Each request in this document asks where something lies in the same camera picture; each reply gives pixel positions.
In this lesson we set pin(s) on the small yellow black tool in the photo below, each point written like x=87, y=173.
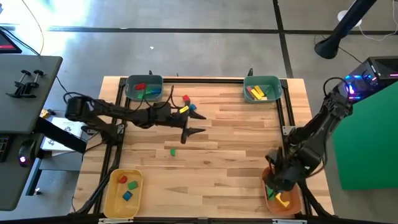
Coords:
x=44, y=113

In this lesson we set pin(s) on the black metal table frame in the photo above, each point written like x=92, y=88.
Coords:
x=217, y=81

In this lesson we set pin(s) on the teal plastic bin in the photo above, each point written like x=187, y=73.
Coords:
x=273, y=85

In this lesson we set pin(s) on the black computer mouse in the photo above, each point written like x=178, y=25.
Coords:
x=26, y=152

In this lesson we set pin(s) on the black monitor screen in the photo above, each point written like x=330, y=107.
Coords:
x=7, y=43

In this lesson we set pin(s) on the green rectangular block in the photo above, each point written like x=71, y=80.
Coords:
x=141, y=95
x=270, y=193

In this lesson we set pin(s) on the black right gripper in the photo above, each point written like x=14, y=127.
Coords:
x=286, y=169

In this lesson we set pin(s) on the green wedge block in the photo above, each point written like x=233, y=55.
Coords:
x=149, y=91

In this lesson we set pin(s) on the orange plastic bin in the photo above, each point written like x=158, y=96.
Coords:
x=295, y=202

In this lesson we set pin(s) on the small green cube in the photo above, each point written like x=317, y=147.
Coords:
x=132, y=185
x=172, y=152

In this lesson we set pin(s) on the black stand pole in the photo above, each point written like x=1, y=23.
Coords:
x=339, y=31

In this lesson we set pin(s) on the white paper booklets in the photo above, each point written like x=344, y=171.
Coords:
x=63, y=126

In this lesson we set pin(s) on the black computer with lights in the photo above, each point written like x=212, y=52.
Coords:
x=379, y=71

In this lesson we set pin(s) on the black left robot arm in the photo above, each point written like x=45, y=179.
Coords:
x=118, y=110

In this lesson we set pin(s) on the yellow tape tag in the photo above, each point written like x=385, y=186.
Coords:
x=183, y=109

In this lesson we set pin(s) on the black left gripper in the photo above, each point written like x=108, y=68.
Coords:
x=169, y=116

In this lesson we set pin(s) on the blue rectangular block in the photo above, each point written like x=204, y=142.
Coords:
x=157, y=91

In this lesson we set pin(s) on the grey-blue plastic bin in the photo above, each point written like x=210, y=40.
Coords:
x=133, y=79

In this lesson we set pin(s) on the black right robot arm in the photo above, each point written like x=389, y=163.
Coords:
x=320, y=124

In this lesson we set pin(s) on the yellow plastic bin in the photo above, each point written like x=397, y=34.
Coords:
x=119, y=205

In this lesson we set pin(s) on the small red cube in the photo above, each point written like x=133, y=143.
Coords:
x=186, y=98
x=122, y=179

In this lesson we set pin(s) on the yellow long block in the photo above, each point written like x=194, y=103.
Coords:
x=256, y=94
x=260, y=89

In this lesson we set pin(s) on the silver metal bracket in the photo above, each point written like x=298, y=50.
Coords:
x=115, y=221
x=289, y=221

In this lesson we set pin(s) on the small blue cube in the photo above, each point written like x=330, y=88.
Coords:
x=127, y=195

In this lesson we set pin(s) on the grey desk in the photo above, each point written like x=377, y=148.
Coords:
x=28, y=102

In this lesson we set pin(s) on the blue half-round block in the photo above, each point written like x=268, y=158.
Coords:
x=192, y=107

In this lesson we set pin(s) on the black screw clamp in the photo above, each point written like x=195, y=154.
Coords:
x=20, y=81
x=35, y=79

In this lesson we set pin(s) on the green board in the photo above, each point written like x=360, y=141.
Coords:
x=367, y=149

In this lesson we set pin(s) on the black keyboard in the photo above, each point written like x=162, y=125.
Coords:
x=3, y=148

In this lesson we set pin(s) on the yellow arch block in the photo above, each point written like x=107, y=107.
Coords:
x=282, y=201

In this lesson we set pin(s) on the white round disc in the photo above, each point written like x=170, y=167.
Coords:
x=342, y=14

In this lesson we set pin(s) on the pink long block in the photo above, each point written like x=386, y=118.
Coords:
x=248, y=90

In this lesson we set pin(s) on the natural wood long block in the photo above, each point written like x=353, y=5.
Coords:
x=263, y=98

